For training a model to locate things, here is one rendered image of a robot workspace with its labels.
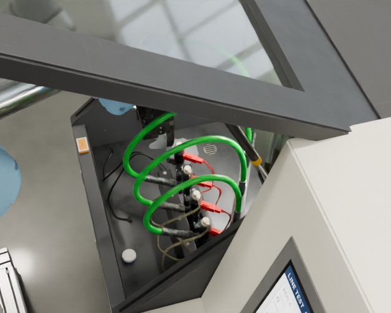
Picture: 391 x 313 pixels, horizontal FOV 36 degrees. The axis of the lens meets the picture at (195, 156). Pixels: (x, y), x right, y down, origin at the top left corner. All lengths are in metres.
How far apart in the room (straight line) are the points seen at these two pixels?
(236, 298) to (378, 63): 0.59
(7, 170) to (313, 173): 0.51
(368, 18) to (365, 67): 0.16
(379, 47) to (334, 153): 0.37
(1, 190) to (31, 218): 1.83
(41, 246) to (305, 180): 1.90
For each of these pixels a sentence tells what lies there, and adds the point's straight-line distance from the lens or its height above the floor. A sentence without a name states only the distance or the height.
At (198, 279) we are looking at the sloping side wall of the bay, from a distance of 1.45.
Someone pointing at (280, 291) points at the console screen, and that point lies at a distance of 1.15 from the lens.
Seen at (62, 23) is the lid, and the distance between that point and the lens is 0.91.
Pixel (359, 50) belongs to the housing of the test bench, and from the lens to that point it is 1.36.
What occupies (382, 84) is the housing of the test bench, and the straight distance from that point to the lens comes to 1.29.
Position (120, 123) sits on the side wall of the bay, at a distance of 1.94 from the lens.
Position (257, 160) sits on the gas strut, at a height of 1.47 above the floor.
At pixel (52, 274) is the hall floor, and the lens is 2.71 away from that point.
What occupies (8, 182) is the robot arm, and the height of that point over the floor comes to 1.55.
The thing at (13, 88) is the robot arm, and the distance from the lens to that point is 1.21.
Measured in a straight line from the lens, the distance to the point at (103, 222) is 1.68.
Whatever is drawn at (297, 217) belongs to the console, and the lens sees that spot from 1.07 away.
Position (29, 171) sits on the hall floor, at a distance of 3.03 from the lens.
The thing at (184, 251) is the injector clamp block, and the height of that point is 0.98.
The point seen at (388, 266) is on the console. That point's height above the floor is 1.55.
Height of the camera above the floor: 2.37
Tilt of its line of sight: 52 degrees down
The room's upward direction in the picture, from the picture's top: 2 degrees clockwise
